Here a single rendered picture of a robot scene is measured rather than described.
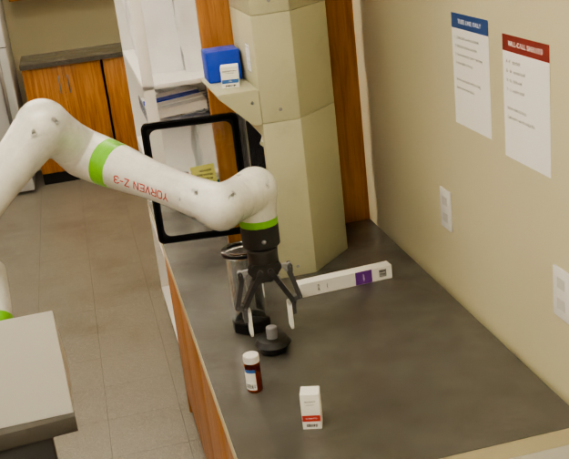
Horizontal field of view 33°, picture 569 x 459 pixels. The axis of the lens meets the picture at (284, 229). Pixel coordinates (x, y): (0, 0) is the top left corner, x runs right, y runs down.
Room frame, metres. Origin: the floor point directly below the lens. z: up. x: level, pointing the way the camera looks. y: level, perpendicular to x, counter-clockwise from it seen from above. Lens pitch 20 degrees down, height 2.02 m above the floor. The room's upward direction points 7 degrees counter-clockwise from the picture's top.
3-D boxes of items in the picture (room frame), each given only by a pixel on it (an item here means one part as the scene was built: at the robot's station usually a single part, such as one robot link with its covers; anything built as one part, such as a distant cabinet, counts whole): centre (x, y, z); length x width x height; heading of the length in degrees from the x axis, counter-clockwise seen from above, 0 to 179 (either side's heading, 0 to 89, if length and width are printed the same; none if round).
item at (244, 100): (2.74, 0.11, 1.46); 0.32 x 0.11 x 0.10; 11
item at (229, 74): (2.69, 0.10, 1.54); 0.05 x 0.05 x 0.06; 89
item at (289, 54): (2.78, -0.07, 1.32); 0.32 x 0.25 x 0.77; 11
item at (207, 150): (2.89, 0.25, 1.19); 0.30 x 0.01 x 0.40; 93
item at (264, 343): (2.14, 0.06, 0.97); 0.09 x 0.09 x 0.07
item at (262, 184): (2.13, 0.06, 1.35); 0.13 x 0.11 x 0.14; 144
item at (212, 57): (2.82, 0.13, 1.55); 0.10 x 0.10 x 0.09; 11
